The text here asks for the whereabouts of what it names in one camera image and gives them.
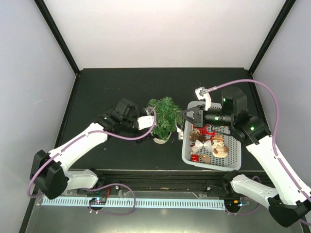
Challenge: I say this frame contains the red star ornament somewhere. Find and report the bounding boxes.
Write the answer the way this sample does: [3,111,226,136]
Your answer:
[197,125,216,137]

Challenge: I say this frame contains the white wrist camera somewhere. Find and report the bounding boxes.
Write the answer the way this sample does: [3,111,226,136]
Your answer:
[137,115,157,131]
[195,87,211,111]

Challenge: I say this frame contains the black frame post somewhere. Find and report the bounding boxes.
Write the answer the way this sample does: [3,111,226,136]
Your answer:
[248,0,296,78]
[34,0,80,75]

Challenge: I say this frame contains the string lights with battery box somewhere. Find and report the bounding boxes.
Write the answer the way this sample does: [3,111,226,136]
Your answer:
[145,108,185,141]

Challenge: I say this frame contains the black frame post left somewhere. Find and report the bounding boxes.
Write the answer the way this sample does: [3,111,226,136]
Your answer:
[34,0,80,75]

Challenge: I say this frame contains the snowman figurine ornament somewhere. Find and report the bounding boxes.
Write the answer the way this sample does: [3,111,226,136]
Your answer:
[211,134,229,158]

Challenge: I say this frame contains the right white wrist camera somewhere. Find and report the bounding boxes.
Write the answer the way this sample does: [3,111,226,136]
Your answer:
[195,87,211,111]

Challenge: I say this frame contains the white plastic basket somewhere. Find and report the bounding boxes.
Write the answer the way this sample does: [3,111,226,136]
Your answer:
[181,100,242,171]

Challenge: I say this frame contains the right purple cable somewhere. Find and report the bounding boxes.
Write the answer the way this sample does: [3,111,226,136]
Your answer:
[201,79,311,226]

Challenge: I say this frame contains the pine cone ornament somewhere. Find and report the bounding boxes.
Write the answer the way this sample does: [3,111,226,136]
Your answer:
[189,131,207,143]

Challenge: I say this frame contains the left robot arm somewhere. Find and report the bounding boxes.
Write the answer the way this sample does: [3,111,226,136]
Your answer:
[27,99,157,200]

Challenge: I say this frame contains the red gift box ornament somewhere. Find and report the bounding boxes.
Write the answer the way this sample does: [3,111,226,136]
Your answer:
[190,154,200,163]

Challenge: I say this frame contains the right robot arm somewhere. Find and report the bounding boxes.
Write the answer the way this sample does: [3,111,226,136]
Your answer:
[180,87,311,227]

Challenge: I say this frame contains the brown wooden ornament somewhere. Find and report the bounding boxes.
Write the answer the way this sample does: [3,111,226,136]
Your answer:
[200,155,211,164]

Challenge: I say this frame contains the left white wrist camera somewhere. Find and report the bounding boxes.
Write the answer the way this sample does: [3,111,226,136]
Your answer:
[137,115,157,131]

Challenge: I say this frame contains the silver bow ornament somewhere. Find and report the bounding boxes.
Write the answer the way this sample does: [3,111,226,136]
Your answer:
[191,140,212,153]

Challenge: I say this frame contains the small green christmas tree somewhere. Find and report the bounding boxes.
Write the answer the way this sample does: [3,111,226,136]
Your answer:
[148,97,183,145]

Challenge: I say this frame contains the black frame post right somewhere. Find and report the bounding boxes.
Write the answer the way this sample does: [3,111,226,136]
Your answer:
[248,0,296,78]

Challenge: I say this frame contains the white slotted cable duct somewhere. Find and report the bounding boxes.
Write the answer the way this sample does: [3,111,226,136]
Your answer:
[41,197,225,211]

